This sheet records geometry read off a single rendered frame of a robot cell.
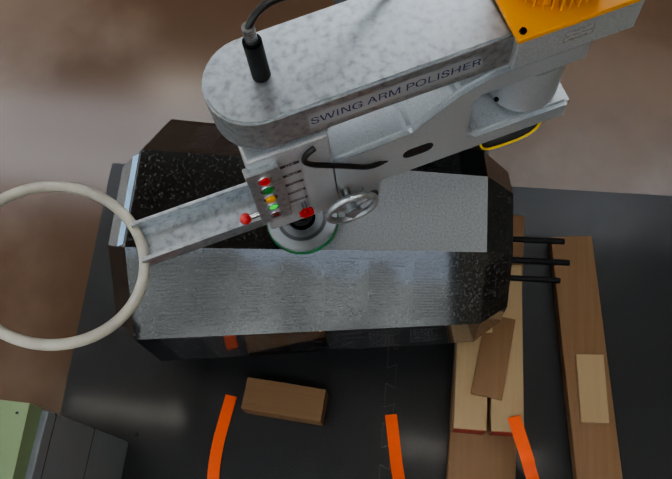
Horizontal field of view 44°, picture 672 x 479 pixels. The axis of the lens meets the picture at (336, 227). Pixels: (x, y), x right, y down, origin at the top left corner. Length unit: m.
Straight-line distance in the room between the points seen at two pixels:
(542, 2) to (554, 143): 1.84
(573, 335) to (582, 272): 0.25
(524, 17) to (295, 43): 0.48
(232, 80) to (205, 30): 2.19
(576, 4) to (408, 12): 0.35
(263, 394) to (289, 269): 0.72
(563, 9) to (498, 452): 1.78
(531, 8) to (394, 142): 0.47
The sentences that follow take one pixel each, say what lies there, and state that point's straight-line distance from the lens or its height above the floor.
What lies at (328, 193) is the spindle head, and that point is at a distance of 2.14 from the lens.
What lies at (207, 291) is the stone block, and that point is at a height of 0.72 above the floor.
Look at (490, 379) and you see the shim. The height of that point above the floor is 0.21.
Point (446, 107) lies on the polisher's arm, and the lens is 2.00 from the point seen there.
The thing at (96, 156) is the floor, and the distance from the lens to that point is 3.79.
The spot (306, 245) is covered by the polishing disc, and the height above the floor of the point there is 0.88.
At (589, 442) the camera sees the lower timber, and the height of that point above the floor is 0.09.
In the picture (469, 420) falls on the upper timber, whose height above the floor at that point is 0.20.
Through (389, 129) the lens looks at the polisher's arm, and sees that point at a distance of 2.04.
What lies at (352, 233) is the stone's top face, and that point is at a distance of 2.54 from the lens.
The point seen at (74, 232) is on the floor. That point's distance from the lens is 3.68.
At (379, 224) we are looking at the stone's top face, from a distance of 2.55.
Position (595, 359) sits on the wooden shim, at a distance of 3.26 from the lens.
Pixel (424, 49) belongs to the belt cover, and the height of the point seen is 1.70.
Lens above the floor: 3.20
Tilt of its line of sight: 69 degrees down
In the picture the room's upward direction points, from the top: 10 degrees counter-clockwise
